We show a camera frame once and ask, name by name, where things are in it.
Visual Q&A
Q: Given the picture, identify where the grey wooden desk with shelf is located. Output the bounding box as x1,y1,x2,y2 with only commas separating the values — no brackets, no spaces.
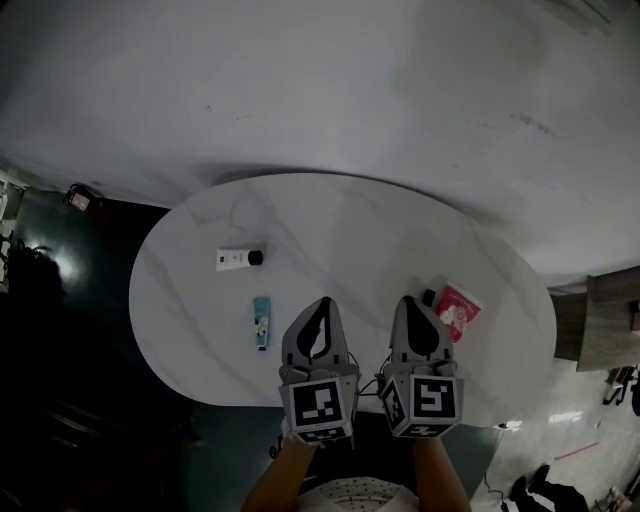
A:
546,264,640,374

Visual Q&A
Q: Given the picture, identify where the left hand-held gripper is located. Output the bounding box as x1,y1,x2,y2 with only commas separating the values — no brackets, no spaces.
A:
277,296,362,446

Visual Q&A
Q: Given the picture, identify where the red sachet packet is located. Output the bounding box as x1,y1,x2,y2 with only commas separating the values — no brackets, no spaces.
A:
433,282,485,345

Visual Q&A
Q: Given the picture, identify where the white dotted shirt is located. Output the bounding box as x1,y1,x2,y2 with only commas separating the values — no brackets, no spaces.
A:
298,476,422,512

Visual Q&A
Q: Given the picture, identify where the person's left forearm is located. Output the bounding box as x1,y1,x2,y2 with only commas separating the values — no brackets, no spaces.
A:
242,438,322,512

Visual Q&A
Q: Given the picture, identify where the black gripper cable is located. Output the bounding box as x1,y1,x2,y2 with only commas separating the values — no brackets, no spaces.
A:
348,352,392,397

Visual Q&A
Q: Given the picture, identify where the person's right forearm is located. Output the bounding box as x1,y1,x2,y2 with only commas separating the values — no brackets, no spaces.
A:
411,435,474,512

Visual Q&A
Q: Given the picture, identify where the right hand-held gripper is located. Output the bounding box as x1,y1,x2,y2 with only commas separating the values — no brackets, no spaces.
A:
377,295,467,440

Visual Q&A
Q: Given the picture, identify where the black floor cable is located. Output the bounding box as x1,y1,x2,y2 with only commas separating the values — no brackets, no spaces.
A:
480,469,512,512

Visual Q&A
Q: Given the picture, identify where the white shelf unit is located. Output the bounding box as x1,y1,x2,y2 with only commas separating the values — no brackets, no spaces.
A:
0,168,25,222

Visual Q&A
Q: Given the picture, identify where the pink floor stick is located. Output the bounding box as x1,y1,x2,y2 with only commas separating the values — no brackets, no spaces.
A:
556,441,602,461

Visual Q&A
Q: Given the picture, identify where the white oval marble table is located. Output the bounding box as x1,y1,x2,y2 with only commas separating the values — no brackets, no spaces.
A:
128,172,558,429

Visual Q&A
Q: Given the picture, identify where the white tube with black cap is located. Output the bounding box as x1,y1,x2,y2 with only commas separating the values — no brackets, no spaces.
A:
215,243,266,274

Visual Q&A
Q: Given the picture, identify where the small blue tube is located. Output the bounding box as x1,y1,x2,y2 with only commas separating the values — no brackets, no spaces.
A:
252,296,273,353

